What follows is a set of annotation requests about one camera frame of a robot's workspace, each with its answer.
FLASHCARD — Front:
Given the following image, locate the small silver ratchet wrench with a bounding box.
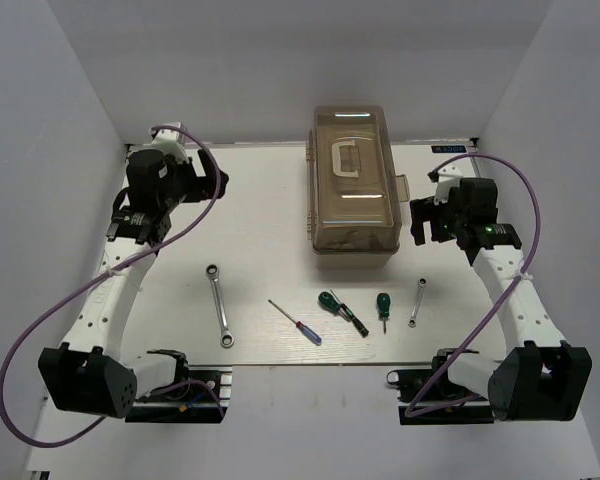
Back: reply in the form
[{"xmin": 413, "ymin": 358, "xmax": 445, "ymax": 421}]
[{"xmin": 408, "ymin": 278, "xmax": 427, "ymax": 328}]

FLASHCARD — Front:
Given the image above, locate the beige cantilever toolbox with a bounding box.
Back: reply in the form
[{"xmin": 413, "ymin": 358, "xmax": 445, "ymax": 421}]
[{"xmin": 306, "ymin": 106, "xmax": 410, "ymax": 270}]

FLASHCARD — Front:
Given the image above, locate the black green precision screwdriver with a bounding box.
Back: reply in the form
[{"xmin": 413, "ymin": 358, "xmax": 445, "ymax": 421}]
[{"xmin": 330, "ymin": 290, "xmax": 369, "ymax": 338}]

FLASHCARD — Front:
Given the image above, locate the red blue handle screwdriver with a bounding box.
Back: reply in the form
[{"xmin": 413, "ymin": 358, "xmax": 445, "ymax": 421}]
[{"xmin": 268, "ymin": 299, "xmax": 322, "ymax": 346}]

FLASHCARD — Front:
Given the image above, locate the large silver ratchet wrench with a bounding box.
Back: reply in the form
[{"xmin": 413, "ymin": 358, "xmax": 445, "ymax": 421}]
[{"xmin": 205, "ymin": 264, "xmax": 235, "ymax": 349}]

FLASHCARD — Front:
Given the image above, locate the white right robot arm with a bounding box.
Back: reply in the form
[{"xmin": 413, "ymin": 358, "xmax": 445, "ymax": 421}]
[{"xmin": 410, "ymin": 174, "xmax": 592, "ymax": 421}]

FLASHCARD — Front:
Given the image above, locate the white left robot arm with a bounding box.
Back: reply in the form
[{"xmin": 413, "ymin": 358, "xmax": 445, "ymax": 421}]
[{"xmin": 38, "ymin": 148, "xmax": 228, "ymax": 418}]

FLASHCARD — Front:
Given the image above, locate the blue label sticker right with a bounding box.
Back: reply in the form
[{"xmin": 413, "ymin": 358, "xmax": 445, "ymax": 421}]
[{"xmin": 431, "ymin": 145, "xmax": 467, "ymax": 155}]

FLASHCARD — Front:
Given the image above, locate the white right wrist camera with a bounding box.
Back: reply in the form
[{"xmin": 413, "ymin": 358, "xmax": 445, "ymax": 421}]
[{"xmin": 428, "ymin": 164, "xmax": 464, "ymax": 205}]

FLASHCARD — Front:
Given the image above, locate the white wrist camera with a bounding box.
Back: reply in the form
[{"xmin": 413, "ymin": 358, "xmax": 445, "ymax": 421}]
[
  {"xmin": 148, "ymin": 122, "xmax": 189, "ymax": 164},
  {"xmin": 428, "ymin": 164, "xmax": 464, "ymax": 205}
]

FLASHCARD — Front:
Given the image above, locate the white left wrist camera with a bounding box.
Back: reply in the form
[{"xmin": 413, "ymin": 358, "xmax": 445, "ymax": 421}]
[{"xmin": 148, "ymin": 122, "xmax": 189, "ymax": 164}]

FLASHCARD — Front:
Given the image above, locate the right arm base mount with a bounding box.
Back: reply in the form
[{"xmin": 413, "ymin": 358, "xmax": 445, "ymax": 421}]
[{"xmin": 386, "ymin": 349, "xmax": 494, "ymax": 426}]

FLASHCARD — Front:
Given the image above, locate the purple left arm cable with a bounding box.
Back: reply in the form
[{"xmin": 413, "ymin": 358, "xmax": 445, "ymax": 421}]
[{"xmin": 0, "ymin": 123, "xmax": 227, "ymax": 448}]

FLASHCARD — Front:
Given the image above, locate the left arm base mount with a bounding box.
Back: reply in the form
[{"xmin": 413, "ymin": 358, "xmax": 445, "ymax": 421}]
[{"xmin": 125, "ymin": 366, "xmax": 233, "ymax": 425}]

